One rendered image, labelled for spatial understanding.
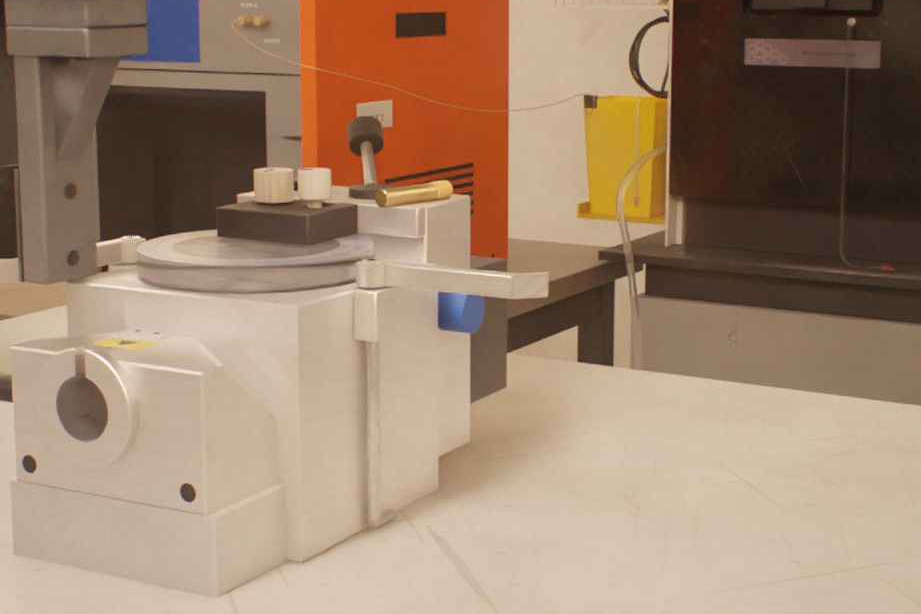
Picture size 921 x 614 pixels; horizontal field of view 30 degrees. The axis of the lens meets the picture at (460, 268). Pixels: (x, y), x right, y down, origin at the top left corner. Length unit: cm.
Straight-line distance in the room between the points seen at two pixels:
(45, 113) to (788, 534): 30
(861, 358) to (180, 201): 85
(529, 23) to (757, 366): 160
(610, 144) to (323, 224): 171
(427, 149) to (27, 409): 144
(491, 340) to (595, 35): 285
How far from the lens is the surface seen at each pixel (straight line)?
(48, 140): 61
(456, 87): 206
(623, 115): 232
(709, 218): 229
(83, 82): 60
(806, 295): 217
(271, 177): 65
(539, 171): 366
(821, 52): 219
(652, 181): 231
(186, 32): 193
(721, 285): 221
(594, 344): 242
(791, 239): 226
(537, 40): 364
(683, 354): 223
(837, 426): 78
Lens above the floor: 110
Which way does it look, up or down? 10 degrees down
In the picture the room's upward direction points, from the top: straight up
